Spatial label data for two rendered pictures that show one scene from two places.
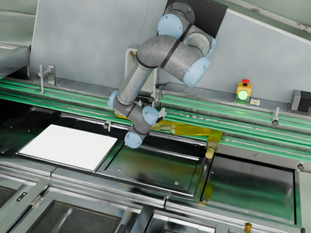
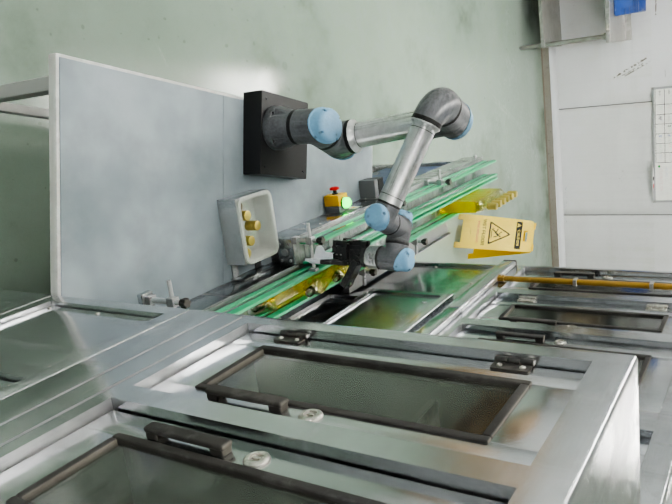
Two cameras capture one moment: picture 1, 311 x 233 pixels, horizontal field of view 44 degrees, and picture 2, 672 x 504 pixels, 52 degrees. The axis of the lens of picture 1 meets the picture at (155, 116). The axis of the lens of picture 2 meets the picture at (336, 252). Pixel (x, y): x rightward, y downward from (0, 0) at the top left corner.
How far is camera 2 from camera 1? 2.33 m
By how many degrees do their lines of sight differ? 66
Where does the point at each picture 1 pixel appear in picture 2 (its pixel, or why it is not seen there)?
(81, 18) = (140, 187)
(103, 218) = not seen: hidden behind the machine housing
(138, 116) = (405, 221)
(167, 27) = (330, 122)
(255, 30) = not seen: hidden behind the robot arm
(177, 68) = (466, 114)
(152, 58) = (451, 111)
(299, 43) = not seen: hidden behind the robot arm
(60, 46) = (117, 261)
